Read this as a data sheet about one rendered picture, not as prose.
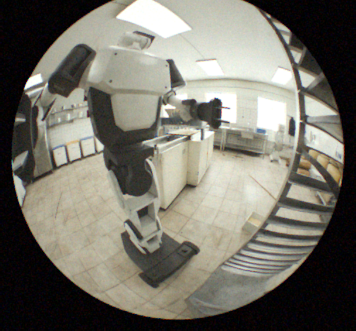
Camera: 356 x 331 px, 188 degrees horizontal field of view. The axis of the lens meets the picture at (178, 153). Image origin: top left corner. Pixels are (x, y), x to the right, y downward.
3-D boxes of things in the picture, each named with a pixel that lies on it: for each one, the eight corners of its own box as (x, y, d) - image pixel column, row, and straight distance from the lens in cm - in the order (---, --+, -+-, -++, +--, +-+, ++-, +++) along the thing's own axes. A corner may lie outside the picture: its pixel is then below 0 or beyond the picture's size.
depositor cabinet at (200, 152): (186, 159, 324) (187, 129, 304) (211, 163, 307) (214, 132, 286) (161, 180, 223) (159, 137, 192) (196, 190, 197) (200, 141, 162)
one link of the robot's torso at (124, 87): (79, 146, 55) (82, 70, 60) (140, 133, 63) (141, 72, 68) (79, 169, 26) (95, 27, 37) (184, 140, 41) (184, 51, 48)
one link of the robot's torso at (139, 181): (105, 174, 62) (99, 140, 57) (126, 167, 65) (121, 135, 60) (128, 205, 39) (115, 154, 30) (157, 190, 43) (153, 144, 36)
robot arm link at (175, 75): (155, 76, 63) (157, 65, 51) (170, 70, 66) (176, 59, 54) (164, 94, 60) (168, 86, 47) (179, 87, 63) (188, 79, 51)
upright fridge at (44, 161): (56, 166, 514) (49, 113, 508) (54, 173, 428) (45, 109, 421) (34, 176, 557) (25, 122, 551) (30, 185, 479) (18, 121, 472)
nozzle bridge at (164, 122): (169, 134, 220) (169, 116, 217) (205, 137, 193) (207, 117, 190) (158, 137, 193) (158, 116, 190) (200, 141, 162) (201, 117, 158)
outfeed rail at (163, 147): (205, 130, 290) (205, 128, 289) (206, 130, 289) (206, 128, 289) (156, 153, 107) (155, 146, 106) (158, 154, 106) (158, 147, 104)
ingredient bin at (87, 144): (84, 159, 447) (80, 138, 433) (82, 156, 509) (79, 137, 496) (96, 155, 456) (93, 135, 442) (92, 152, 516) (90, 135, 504)
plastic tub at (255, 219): (264, 226, 172) (270, 219, 161) (258, 237, 157) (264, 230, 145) (248, 217, 170) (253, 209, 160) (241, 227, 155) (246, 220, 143)
